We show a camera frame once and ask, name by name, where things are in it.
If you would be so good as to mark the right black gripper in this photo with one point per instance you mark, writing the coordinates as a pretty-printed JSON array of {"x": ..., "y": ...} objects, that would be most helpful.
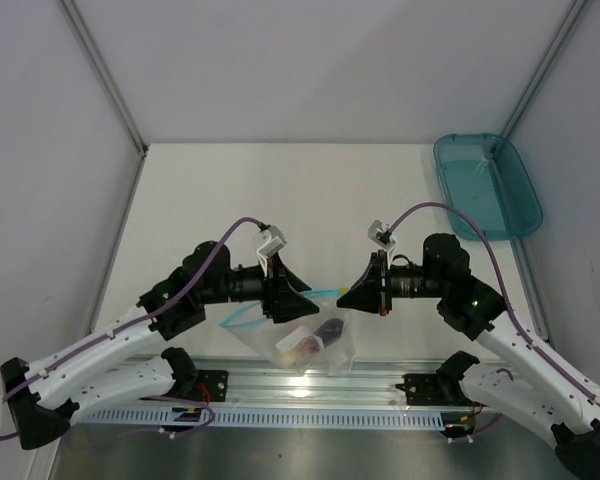
[{"x": 368, "y": 294}]

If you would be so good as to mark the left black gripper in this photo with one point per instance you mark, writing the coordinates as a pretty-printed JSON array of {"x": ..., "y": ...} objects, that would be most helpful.
[{"x": 281, "y": 293}]

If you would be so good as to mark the pink egg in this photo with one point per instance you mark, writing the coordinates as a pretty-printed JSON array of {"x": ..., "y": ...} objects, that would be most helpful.
[{"x": 310, "y": 347}]

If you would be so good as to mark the purple eggplant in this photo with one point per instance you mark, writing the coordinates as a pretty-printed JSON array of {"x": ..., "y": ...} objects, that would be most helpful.
[{"x": 330, "y": 331}]

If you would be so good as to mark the clear zip top bag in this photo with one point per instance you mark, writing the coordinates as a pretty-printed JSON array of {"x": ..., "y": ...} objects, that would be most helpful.
[{"x": 269, "y": 340}]

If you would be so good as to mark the cream white egg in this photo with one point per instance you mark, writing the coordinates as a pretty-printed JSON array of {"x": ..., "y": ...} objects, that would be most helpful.
[{"x": 290, "y": 360}]

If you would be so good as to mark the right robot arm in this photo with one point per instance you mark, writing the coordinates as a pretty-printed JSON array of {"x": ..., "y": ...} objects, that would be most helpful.
[{"x": 552, "y": 399}]

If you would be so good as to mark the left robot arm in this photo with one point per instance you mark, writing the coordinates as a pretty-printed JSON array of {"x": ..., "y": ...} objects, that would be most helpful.
[{"x": 130, "y": 358}]

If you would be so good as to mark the teal plastic bin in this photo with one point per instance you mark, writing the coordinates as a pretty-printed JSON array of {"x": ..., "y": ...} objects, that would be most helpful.
[{"x": 484, "y": 177}]

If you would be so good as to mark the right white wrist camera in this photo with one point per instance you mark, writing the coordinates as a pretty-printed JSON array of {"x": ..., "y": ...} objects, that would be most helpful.
[{"x": 379, "y": 233}]

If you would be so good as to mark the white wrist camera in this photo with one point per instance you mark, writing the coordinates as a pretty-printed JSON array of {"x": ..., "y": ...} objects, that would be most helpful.
[
  {"x": 267, "y": 243},
  {"x": 379, "y": 233}
]

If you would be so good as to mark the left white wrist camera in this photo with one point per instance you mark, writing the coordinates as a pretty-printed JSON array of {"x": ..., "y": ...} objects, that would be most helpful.
[{"x": 267, "y": 243}]

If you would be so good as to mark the aluminium rail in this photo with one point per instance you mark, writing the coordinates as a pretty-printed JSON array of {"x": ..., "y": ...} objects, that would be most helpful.
[{"x": 368, "y": 384}]

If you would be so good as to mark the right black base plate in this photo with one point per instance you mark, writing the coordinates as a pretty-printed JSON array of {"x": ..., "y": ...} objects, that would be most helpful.
[{"x": 431, "y": 390}]

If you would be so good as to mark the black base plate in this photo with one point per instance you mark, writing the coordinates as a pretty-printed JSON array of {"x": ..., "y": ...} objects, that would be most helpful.
[
  {"x": 210, "y": 386},
  {"x": 431, "y": 390}
]

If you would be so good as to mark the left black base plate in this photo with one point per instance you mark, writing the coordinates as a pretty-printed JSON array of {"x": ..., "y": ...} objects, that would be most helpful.
[{"x": 210, "y": 386}]

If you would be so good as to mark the white slotted cable duct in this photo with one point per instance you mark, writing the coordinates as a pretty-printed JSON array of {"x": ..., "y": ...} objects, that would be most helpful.
[{"x": 225, "y": 416}]

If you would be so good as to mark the right aluminium frame post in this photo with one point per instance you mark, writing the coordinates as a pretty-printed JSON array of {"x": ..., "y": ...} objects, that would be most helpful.
[{"x": 558, "y": 43}]

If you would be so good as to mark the aluminium frame post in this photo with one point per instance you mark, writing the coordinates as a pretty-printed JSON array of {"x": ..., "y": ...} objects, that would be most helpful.
[
  {"x": 558, "y": 43},
  {"x": 95, "y": 58}
]

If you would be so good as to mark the left aluminium frame post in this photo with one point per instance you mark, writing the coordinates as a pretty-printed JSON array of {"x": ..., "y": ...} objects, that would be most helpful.
[{"x": 95, "y": 58}]

